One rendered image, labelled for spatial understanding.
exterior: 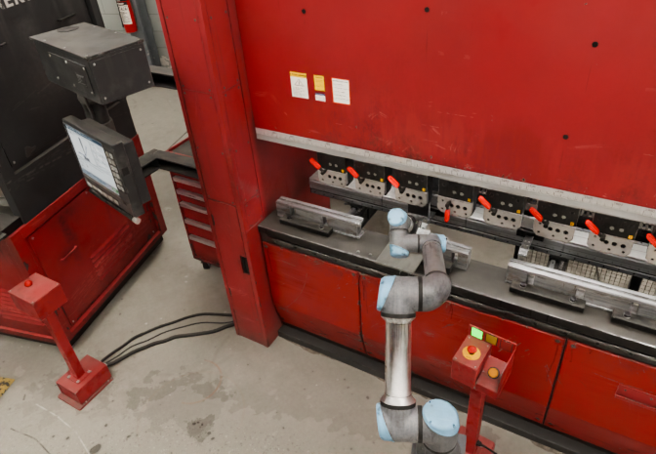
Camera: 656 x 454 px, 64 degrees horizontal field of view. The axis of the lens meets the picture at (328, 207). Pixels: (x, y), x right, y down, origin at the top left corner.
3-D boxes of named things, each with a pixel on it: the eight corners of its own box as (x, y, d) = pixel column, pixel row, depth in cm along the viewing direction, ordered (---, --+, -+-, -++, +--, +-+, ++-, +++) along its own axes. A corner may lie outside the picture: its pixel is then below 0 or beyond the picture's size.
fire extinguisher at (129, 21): (120, 32, 660) (107, -15, 629) (129, 28, 674) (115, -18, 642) (133, 33, 655) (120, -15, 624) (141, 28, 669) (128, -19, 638)
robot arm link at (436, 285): (458, 288, 167) (444, 227, 212) (423, 287, 169) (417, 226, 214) (456, 319, 171) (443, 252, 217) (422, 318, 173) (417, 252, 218)
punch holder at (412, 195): (394, 200, 240) (394, 169, 231) (401, 190, 246) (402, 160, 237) (426, 208, 234) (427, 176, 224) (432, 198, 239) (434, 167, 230)
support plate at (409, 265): (375, 263, 234) (375, 261, 233) (398, 229, 252) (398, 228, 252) (413, 274, 226) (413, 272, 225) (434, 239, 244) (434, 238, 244)
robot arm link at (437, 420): (459, 454, 171) (462, 430, 164) (417, 451, 173) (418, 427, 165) (456, 421, 181) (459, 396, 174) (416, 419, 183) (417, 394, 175)
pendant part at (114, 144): (86, 185, 257) (60, 118, 237) (108, 176, 264) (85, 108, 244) (135, 219, 231) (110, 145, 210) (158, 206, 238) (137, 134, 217)
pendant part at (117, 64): (92, 202, 271) (27, 35, 223) (135, 182, 285) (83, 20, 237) (145, 239, 241) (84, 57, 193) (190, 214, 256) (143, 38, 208)
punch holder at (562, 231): (531, 234, 214) (538, 200, 204) (536, 223, 220) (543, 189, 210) (571, 244, 207) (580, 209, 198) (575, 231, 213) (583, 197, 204)
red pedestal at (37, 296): (57, 397, 307) (-4, 292, 260) (92, 366, 324) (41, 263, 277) (79, 411, 298) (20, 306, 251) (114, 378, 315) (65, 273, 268)
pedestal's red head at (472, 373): (450, 378, 221) (452, 349, 211) (466, 351, 231) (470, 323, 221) (496, 400, 211) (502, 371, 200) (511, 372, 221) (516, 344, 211)
